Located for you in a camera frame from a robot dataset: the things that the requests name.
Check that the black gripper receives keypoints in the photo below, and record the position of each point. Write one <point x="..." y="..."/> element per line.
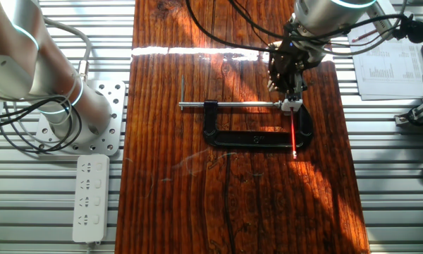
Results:
<point x="289" y="60"/>

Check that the dark red pencil with eraser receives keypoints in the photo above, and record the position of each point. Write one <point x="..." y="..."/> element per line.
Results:
<point x="364" y="36"/>

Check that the brown wooden board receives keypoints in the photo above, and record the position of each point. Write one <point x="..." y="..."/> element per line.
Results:
<point x="183" y="211"/>

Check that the black metal C-clamp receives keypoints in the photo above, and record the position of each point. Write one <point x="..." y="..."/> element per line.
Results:
<point x="254" y="138"/>

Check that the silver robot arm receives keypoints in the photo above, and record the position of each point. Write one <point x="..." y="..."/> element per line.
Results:
<point x="17" y="53"/>

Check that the white pencil holder block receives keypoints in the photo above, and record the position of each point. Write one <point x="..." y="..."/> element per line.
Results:
<point x="292" y="105"/>

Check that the printed white paper sheet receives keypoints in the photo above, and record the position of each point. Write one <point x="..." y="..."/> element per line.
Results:
<point x="387" y="70"/>

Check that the plain white paper sheet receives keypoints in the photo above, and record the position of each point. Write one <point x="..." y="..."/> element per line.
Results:
<point x="391" y="98"/>

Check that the black cylindrical pencil sharpener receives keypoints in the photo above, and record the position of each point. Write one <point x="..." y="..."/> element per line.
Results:
<point x="293" y="96"/>

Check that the white power strip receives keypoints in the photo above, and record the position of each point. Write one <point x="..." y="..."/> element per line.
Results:
<point x="91" y="197"/>

